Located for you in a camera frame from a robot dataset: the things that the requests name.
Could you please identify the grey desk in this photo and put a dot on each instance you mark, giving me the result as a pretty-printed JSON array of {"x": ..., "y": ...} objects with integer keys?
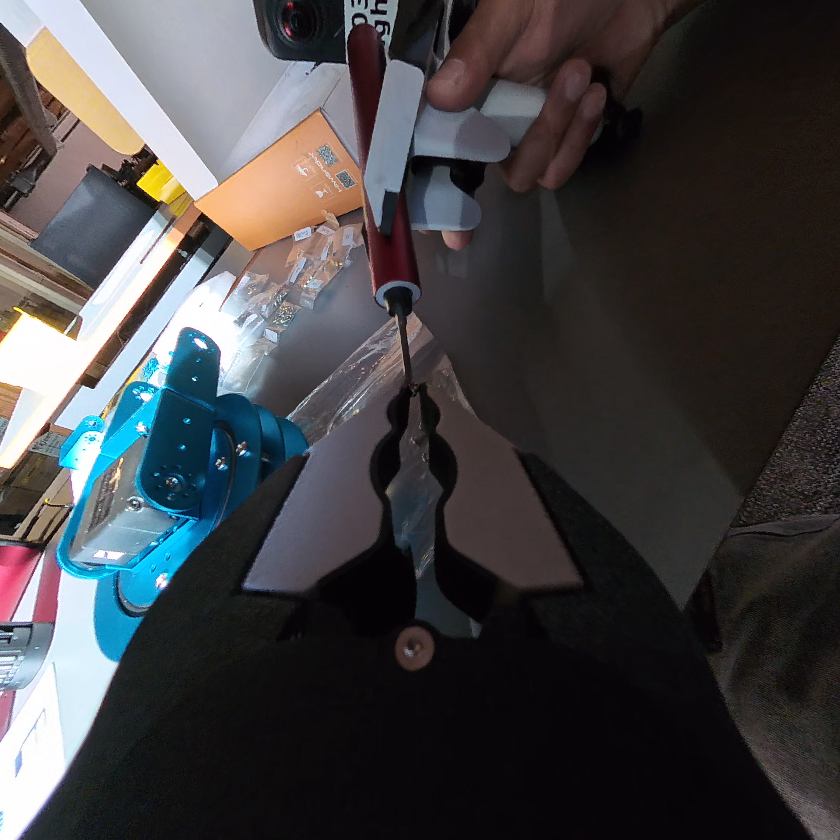
[{"x": 623, "y": 361}]

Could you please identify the white instruction booklet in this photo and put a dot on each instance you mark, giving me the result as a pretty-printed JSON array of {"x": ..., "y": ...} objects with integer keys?
[{"x": 33, "y": 754}]

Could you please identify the person's legs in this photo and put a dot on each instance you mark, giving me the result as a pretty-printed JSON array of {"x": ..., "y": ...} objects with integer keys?
[{"x": 787, "y": 656}]

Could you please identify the black monitor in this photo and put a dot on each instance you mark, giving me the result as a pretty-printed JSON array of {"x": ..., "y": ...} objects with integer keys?
[{"x": 92, "y": 229}]

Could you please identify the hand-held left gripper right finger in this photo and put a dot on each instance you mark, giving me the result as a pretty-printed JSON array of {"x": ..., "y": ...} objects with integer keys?
[{"x": 505, "y": 518}]

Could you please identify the pile of small hardware bags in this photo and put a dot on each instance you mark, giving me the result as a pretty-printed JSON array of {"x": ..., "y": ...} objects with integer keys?
[{"x": 289, "y": 308}]

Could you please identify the person's right hand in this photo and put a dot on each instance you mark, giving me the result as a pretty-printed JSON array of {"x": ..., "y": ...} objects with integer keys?
[{"x": 558, "y": 39}]

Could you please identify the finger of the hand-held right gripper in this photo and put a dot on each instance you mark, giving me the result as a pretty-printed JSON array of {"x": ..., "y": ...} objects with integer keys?
[
  {"x": 394, "y": 131},
  {"x": 443, "y": 207}
]

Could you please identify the blue toy robot arm base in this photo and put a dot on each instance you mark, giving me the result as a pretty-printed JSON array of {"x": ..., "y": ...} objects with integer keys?
[{"x": 256, "y": 426}]

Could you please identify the large clear plastic bag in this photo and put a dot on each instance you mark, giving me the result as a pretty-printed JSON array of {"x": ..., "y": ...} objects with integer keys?
[{"x": 367, "y": 374}]

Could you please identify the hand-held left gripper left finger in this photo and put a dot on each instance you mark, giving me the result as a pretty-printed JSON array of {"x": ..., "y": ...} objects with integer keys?
[{"x": 315, "y": 525}]

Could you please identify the yellow storage bins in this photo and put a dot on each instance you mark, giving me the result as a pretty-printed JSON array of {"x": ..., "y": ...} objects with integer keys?
[{"x": 161, "y": 180}]

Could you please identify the orange and white cardboard box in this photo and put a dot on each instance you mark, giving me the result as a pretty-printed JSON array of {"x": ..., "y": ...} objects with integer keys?
[{"x": 275, "y": 184}]

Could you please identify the black screwdriver bit holder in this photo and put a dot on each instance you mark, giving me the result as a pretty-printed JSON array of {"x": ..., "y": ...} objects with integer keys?
[{"x": 26, "y": 656}]

